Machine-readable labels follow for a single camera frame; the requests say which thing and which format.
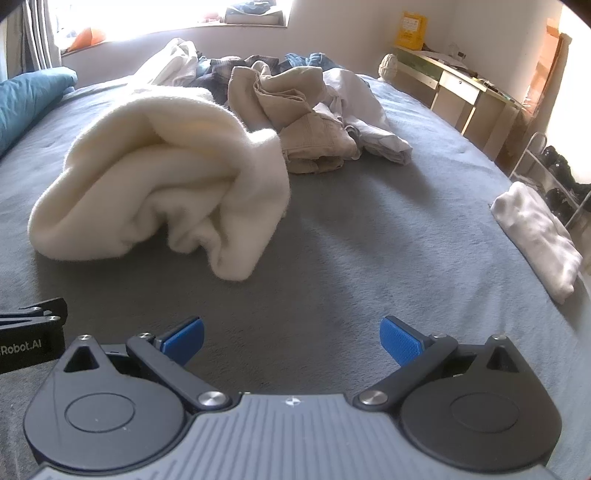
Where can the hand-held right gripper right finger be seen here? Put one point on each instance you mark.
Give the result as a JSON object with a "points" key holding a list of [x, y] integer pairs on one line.
{"points": [[399, 340]]}

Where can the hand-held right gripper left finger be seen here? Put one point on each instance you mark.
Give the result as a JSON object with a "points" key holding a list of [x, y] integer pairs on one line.
{"points": [[184, 340]]}

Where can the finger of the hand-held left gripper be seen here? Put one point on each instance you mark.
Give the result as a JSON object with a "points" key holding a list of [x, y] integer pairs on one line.
{"points": [[46, 308]]}

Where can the cream fleece sweater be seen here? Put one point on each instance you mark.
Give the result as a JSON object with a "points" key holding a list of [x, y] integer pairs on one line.
{"points": [[161, 184]]}

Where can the pile of dark clothes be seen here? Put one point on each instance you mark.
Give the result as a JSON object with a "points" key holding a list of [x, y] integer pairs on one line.
{"points": [[254, 11]]}

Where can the grey bed blanket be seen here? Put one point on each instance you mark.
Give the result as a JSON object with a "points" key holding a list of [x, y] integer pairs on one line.
{"points": [[369, 230]]}

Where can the folded white cloth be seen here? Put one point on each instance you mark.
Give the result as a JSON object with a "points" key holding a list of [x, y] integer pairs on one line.
{"points": [[535, 230]]}

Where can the teal pillow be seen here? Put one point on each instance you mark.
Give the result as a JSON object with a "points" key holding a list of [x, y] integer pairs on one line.
{"points": [[27, 97]]}

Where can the khaki pants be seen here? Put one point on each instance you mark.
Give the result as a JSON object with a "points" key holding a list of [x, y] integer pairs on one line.
{"points": [[318, 138]]}

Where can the metal shoe rack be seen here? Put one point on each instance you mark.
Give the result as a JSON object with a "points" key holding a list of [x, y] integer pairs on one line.
{"points": [[531, 152]]}

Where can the pair of black shoes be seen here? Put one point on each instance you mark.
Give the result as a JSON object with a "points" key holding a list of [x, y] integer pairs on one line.
{"points": [[561, 173]]}

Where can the light grey shirt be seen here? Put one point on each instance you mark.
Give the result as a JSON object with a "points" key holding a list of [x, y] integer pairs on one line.
{"points": [[364, 106]]}

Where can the light wooden desk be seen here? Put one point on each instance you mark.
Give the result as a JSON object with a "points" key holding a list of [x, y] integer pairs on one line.
{"points": [[461, 87]]}

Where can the dark plaid shirt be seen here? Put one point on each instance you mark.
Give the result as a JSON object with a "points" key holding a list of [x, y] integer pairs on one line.
{"points": [[214, 74]]}

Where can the orange object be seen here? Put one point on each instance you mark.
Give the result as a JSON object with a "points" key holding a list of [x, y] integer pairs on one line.
{"points": [[87, 38]]}

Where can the cream round bedpost ornament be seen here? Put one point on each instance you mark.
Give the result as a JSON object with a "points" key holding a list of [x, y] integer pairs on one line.
{"points": [[388, 65]]}

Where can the grey curtain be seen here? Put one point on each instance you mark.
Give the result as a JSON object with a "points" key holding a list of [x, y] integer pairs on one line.
{"points": [[44, 32]]}

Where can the blue jeans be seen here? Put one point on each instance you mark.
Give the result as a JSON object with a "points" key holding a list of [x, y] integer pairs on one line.
{"points": [[304, 60]]}

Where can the brown wooden panel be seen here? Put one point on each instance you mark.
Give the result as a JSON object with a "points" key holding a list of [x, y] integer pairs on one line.
{"points": [[547, 69]]}

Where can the yellow box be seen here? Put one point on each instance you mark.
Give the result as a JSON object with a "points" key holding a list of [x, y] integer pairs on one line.
{"points": [[412, 30]]}

